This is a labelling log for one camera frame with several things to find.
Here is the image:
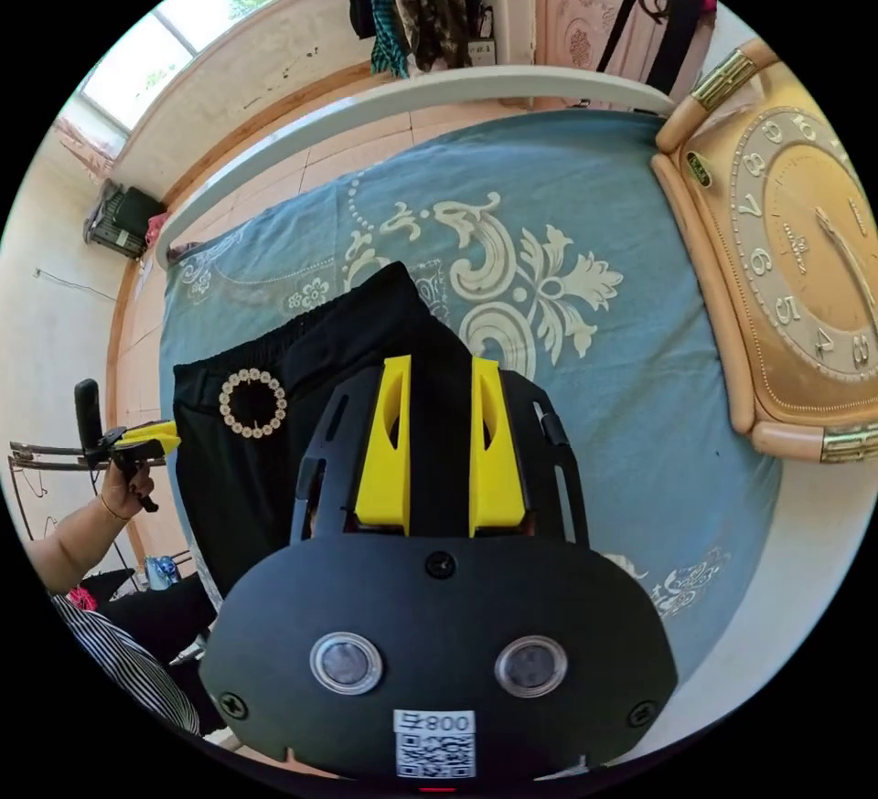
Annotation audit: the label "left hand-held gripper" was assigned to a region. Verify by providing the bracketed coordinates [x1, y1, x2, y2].
[95, 420, 182, 514]

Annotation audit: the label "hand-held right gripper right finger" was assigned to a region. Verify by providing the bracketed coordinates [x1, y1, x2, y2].
[468, 356, 528, 537]

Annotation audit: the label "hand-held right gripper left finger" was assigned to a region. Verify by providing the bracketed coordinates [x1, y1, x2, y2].
[354, 354, 412, 536]

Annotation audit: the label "black pants with round buckle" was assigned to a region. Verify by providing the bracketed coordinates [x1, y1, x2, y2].
[172, 261, 475, 608]

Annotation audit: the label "person's left forearm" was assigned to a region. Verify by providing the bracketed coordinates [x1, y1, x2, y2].
[28, 494, 133, 596]

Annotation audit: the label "person's left hand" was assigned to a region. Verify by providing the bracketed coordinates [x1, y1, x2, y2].
[101, 458, 156, 520]

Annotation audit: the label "bed with blue printed sheet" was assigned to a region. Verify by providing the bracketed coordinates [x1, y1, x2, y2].
[155, 65, 783, 684]

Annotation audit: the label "person's body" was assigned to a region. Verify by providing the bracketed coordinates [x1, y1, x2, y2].
[48, 569, 228, 739]

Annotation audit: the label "black bag on floor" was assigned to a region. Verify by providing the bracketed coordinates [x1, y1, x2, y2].
[83, 178, 166, 260]

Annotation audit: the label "window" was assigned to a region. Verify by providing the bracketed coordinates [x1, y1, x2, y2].
[51, 0, 293, 159]

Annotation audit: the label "pink door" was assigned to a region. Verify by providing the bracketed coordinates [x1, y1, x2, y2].
[524, 0, 718, 101]

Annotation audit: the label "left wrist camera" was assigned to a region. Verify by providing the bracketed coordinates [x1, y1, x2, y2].
[73, 378, 105, 469]

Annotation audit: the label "large peach wall clock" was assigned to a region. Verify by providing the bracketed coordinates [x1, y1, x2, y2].
[649, 37, 878, 464]

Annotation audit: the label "black straps hanging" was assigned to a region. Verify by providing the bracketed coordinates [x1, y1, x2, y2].
[594, 0, 708, 95]

